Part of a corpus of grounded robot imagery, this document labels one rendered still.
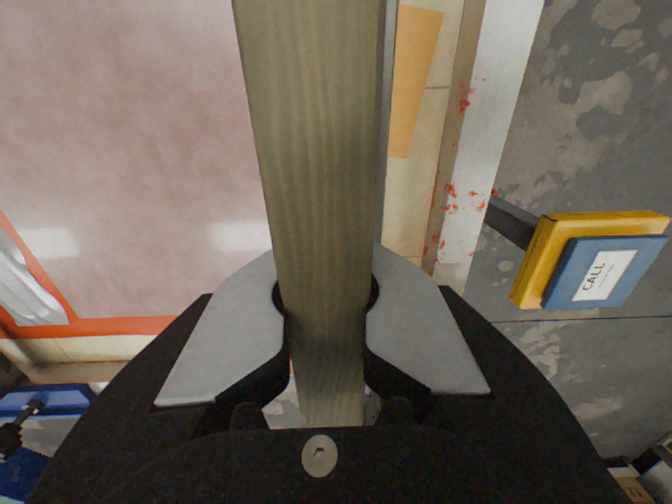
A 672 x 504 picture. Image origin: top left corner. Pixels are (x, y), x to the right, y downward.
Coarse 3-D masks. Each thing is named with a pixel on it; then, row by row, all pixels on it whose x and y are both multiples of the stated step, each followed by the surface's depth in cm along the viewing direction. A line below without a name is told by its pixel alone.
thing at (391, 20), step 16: (384, 48) 10; (384, 64) 10; (384, 80) 10; (384, 96) 11; (384, 112) 11; (384, 128) 11; (384, 144) 11; (384, 160) 12; (384, 176) 12; (384, 192) 13
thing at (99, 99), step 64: (0, 0) 18; (64, 0) 18; (128, 0) 18; (192, 0) 18; (0, 64) 20; (64, 64) 20; (128, 64) 20; (192, 64) 20; (0, 128) 22; (64, 128) 22; (128, 128) 22; (192, 128) 22
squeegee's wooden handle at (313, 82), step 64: (256, 0) 4; (320, 0) 4; (384, 0) 5; (256, 64) 5; (320, 64) 5; (256, 128) 6; (320, 128) 5; (320, 192) 6; (320, 256) 7; (320, 320) 8; (320, 384) 10
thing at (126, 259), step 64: (0, 192) 24; (64, 192) 25; (128, 192) 25; (192, 192) 25; (256, 192) 25; (64, 256) 28; (128, 256) 28; (192, 256) 28; (256, 256) 29; (0, 320) 33; (128, 320) 33
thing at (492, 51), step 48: (480, 0) 16; (528, 0) 16; (480, 48) 17; (528, 48) 17; (480, 96) 18; (480, 144) 20; (480, 192) 22; (432, 240) 26; (48, 384) 34; (96, 384) 34; (288, 384) 35
